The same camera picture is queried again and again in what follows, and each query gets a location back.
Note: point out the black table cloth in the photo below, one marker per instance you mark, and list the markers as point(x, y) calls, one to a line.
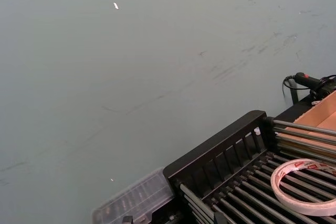
point(290, 111)

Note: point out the shallow brown cardboard tray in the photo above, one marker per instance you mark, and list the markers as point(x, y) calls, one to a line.
point(317, 115)

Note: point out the clear plastic case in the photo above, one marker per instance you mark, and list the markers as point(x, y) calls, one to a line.
point(136, 197)

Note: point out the white tape roll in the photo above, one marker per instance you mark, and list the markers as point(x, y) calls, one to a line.
point(278, 187)

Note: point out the black rack with steel bars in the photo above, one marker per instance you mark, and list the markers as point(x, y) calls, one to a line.
point(210, 150)

